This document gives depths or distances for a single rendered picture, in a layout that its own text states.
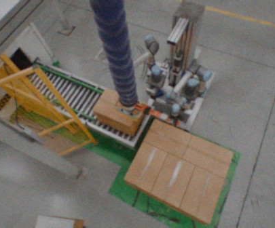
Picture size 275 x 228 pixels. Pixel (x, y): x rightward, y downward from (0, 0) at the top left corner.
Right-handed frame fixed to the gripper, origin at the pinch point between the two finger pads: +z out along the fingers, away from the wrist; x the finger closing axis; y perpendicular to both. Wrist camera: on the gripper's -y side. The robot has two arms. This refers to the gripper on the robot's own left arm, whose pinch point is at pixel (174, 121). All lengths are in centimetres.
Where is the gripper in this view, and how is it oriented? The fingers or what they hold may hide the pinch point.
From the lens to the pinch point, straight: 260.8
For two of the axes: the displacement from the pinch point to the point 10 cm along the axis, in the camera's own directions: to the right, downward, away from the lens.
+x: -4.7, 8.1, -3.5
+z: 0.8, 4.4, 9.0
